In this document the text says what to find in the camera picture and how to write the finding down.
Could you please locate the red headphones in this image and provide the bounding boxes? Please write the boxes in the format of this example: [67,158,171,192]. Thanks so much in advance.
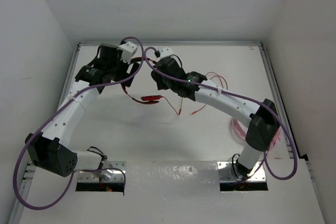
[119,57,164,106]

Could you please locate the aluminium table frame rail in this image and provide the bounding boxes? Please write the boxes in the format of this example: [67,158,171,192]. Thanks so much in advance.
[7,40,313,224]

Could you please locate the pink headphones with cable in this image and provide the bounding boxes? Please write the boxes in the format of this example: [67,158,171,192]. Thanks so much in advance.
[231,119,281,145]

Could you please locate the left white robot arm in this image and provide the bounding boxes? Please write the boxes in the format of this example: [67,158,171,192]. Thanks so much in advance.
[26,42,139,177]

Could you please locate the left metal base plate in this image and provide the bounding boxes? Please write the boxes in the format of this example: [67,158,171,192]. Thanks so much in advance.
[77,161,127,183]

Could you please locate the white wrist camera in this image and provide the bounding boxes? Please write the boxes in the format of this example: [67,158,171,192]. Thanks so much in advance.
[118,42,138,63]
[154,47,174,59]

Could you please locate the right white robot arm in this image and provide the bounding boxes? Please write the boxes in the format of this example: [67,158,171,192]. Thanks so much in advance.
[151,56,279,180]

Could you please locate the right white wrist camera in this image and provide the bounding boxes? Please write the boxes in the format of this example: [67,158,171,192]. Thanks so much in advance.
[154,47,174,59]

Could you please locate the metal base plate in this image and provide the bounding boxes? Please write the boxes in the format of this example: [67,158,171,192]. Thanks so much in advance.
[77,161,127,183]
[217,161,266,183]

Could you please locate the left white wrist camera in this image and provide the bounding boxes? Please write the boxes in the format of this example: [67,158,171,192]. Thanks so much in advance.
[118,42,138,63]

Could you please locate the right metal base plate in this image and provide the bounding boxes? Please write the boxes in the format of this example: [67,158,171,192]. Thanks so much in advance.
[217,161,266,183]

